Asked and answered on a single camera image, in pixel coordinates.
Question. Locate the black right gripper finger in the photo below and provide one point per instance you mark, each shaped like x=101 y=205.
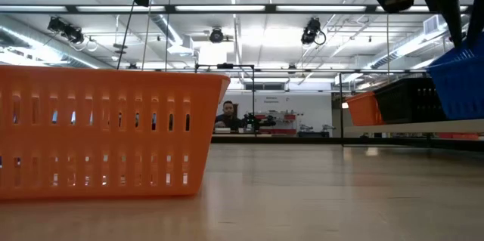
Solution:
x=453 y=22
x=477 y=22

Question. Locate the black plastic slotted basket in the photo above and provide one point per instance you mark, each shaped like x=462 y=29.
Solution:
x=408 y=101

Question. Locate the round black ceiling camera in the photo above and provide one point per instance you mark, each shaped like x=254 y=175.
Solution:
x=216 y=35

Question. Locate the orange plastic slotted basket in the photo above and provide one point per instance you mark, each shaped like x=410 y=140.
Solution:
x=359 y=94
x=113 y=139
x=363 y=114

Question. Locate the black metal frame stand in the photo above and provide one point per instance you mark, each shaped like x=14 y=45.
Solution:
x=225 y=66

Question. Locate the blue plastic slotted basket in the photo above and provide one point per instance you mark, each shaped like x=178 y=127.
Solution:
x=461 y=86

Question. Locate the red parts bin rack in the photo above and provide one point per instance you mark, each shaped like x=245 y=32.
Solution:
x=280 y=131

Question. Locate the black overhead frame beam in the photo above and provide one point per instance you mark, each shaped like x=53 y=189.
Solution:
x=270 y=9

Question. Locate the person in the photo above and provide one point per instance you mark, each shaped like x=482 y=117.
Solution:
x=228 y=110

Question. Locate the black ceiling-mounted camera cluster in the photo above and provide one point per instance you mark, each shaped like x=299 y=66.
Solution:
x=68 y=31

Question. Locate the silver ventilation duct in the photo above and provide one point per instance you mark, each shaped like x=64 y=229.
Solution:
x=166 y=25
x=385 y=59
x=26 y=37

